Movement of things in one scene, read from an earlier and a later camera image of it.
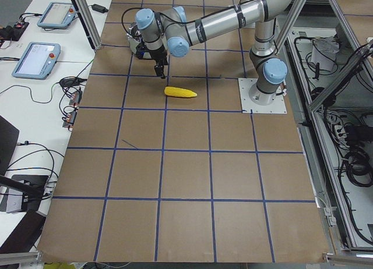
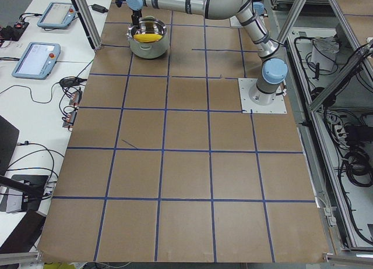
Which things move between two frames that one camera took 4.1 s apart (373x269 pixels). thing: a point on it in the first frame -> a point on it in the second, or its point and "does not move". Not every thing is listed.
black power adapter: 98,8 does not move
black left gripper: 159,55 -> 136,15
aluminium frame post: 84,10 does not move
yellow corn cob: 176,92 -> 147,38
